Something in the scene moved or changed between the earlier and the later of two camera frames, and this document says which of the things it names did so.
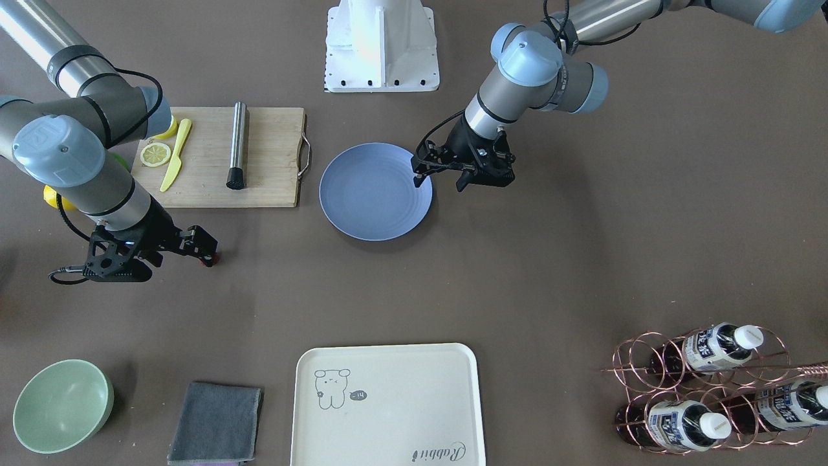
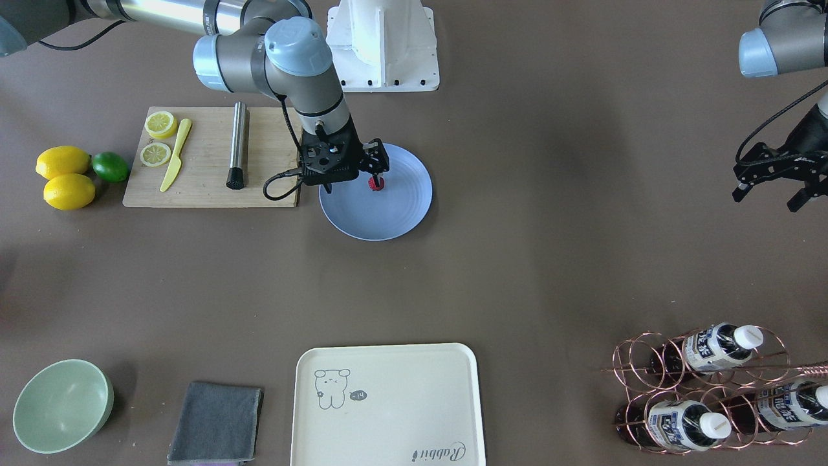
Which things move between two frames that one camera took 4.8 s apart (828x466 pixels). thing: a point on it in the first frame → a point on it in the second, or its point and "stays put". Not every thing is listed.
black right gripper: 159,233 → 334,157
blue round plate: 368,190 stays put
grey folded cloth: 219,424 stays put
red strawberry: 215,259 → 372,184
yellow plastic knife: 185,127 stays put
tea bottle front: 682,424 stays put
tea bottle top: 711,349 stays put
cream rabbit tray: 387,405 stays put
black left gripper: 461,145 → 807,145
